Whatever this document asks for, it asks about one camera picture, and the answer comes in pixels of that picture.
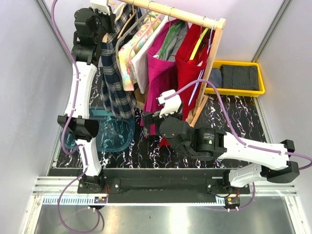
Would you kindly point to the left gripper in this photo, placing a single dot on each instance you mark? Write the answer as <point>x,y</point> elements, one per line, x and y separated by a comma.
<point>109,18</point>

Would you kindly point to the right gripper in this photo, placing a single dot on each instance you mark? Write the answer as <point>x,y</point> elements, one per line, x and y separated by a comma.
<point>149,118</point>

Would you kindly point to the navy plaid skirt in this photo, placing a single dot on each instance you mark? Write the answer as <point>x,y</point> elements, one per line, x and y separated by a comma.
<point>120,103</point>

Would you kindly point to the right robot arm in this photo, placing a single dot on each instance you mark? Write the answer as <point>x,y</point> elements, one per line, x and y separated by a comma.
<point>267,162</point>

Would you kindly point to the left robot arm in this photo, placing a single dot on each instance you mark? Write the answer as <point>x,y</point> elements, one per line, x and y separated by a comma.
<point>91,26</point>

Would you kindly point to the grey hanger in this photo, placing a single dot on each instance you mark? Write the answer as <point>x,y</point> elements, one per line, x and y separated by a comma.
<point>132,22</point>

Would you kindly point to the pink hanger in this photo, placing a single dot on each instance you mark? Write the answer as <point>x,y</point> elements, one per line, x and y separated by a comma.
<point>150,23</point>

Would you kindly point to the magenta skirt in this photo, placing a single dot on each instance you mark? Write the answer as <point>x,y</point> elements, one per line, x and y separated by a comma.
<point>162,74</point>

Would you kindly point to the green hanger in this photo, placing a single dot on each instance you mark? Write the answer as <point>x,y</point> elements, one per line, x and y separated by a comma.
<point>170,36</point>

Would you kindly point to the red skirt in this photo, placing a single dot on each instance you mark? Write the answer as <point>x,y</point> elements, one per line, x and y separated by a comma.
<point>188,71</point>

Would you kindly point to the yellow-green hanger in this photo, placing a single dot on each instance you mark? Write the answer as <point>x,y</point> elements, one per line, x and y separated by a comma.
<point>201,37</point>

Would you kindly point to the teal transparent basin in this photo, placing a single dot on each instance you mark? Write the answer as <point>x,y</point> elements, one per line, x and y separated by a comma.
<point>111,134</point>

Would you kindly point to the floral pastel garment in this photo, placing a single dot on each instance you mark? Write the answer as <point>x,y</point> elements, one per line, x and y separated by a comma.
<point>123,54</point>

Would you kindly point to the white garment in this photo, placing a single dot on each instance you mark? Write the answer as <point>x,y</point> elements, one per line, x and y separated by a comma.
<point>140,63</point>

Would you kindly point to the grey garment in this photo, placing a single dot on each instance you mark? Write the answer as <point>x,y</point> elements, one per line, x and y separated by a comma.
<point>174,44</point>

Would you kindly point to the blue-grey folded cloth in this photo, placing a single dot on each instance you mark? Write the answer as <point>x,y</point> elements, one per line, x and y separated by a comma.
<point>216,77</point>

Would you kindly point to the yellow plastic bin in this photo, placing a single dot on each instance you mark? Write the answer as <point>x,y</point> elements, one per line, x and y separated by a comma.
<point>239,92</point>

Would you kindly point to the dark striped folded cloth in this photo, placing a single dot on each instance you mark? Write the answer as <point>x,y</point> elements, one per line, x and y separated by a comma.
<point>239,77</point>

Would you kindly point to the wooden clothes rack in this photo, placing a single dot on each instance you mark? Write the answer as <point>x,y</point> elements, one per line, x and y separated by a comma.
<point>215,25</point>

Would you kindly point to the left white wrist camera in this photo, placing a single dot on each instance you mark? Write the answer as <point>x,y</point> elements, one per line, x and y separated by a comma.
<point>101,5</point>

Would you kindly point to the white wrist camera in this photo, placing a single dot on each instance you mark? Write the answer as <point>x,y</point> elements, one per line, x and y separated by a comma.
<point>169,101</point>
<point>101,5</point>

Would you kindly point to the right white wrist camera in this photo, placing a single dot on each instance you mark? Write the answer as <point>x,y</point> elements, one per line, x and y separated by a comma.
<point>169,101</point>

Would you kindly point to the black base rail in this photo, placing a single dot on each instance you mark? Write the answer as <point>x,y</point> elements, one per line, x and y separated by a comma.
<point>162,186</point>

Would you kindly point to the light blue wire hanger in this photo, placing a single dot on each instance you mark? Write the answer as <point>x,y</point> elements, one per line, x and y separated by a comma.
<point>204,47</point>

